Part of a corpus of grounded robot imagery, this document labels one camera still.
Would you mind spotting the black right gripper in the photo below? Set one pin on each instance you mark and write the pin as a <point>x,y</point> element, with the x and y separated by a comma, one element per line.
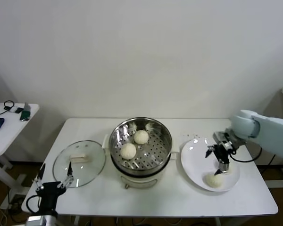
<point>220,154</point>

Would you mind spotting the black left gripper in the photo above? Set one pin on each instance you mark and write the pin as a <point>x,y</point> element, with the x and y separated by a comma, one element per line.
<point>48,195</point>

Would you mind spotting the round glass pot lid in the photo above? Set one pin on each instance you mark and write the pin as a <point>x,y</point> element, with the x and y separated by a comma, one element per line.
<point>89,164</point>

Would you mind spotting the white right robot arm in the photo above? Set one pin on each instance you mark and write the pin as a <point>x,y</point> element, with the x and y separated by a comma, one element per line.
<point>268,129</point>

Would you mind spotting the stainless steel steamer basket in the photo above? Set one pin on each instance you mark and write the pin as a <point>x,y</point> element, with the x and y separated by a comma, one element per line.
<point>160,134</point>

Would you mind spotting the white round plate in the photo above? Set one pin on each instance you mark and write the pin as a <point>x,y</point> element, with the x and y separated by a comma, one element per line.
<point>191,164</point>

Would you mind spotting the dark crumbs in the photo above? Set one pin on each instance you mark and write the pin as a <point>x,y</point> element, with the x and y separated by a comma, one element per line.
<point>191,135</point>

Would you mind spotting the white table leg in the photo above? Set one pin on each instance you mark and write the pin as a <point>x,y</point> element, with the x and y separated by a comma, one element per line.
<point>77,221</point>
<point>217,222</point>

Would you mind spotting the white side table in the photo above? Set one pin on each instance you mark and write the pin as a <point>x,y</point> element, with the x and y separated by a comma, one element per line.
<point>7,139</point>

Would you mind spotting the green clamp tool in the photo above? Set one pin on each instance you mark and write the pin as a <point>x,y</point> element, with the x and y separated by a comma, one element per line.
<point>26,115</point>

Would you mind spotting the small black device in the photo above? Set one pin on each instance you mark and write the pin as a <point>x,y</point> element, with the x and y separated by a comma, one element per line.
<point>19,110</point>

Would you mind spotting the small white adapter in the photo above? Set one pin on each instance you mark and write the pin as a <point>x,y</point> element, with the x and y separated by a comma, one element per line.
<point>13,110</point>

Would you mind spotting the white electric cooker pot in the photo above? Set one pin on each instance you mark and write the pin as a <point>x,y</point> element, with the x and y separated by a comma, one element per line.
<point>141,182</point>

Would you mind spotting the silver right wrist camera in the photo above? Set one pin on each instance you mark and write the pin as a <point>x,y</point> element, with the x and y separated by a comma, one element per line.
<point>222,139</point>

